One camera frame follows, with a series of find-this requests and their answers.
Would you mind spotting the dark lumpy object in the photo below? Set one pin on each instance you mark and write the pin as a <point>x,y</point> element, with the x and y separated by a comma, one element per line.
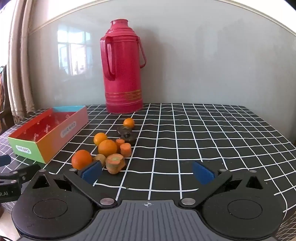
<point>126,135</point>

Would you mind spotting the small orange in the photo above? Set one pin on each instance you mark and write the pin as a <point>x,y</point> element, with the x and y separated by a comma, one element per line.
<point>128,122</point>

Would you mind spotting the colourful cardboard box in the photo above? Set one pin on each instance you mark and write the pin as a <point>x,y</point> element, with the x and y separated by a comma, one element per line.
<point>57,133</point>

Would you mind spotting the large orange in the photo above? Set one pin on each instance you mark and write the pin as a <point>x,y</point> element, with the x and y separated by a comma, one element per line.
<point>107,148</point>

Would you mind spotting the small carrot piece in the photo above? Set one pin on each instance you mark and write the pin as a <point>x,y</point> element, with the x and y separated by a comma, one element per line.
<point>120,141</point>

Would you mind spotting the deep orange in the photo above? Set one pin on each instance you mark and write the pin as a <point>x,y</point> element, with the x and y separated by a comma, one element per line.
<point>81,158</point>

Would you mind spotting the yellowish orange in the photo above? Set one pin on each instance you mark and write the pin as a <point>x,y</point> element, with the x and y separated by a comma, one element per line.
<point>100,138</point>

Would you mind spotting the red thermos flask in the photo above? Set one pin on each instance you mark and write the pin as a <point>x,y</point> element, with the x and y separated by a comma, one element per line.
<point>122,74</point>

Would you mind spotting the brown kiwi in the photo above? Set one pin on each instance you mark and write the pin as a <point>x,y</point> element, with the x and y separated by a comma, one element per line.
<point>100,159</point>

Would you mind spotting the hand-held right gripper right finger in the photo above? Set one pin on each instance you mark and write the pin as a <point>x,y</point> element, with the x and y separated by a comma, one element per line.
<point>203,172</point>

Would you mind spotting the dark chair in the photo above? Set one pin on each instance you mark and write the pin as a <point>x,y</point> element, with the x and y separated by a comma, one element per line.
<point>2,92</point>

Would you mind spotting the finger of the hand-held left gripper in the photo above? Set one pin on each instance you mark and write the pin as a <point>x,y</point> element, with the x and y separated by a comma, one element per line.
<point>22,173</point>
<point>4,160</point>

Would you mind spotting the large carrot piece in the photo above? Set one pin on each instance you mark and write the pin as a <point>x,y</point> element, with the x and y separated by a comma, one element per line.
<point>115,163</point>

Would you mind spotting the black checked tablecloth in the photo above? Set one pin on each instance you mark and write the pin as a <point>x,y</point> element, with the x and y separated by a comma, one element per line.
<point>208,143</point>

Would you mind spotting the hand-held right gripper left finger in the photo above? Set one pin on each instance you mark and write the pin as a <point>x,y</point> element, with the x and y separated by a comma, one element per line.
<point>92,173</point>

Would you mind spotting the medium carrot piece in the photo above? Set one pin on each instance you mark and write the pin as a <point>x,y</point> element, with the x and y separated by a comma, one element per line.
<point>125,150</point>

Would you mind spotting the beige curtain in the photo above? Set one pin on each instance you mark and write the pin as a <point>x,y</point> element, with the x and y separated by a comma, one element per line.
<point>19,69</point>

